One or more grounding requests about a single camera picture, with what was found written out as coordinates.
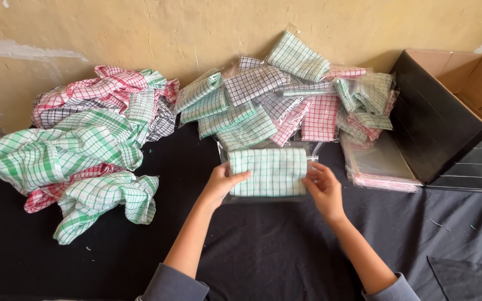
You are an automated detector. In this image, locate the heap of loose checked cloths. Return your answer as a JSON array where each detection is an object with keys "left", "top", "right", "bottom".
[{"left": 0, "top": 65, "right": 180, "bottom": 246}]

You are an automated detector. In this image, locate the black table cloth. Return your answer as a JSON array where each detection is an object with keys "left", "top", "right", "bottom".
[{"left": 0, "top": 121, "right": 482, "bottom": 301}]

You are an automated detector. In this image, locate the pile of bagged checked cloths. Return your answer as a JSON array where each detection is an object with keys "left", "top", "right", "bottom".
[{"left": 173, "top": 23, "right": 398, "bottom": 152}]

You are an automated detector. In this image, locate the stack of empty clear bags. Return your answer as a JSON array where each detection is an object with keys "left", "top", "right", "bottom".
[{"left": 339, "top": 130, "right": 424, "bottom": 193}]

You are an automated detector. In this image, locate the person's left hand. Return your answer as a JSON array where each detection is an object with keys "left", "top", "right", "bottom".
[{"left": 201, "top": 162, "right": 252, "bottom": 208}]

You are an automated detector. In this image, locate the black cardboard box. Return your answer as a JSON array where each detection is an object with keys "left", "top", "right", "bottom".
[{"left": 389, "top": 49, "right": 482, "bottom": 194}]

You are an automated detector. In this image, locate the clear plastic bag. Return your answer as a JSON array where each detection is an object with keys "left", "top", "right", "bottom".
[{"left": 217, "top": 140, "right": 324, "bottom": 205}]

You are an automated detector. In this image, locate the green checked cloth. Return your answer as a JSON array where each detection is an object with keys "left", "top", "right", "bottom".
[{"left": 227, "top": 147, "right": 308, "bottom": 198}]

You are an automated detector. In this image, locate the person's right hand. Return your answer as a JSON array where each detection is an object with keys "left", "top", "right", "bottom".
[{"left": 301, "top": 161, "right": 346, "bottom": 223}]

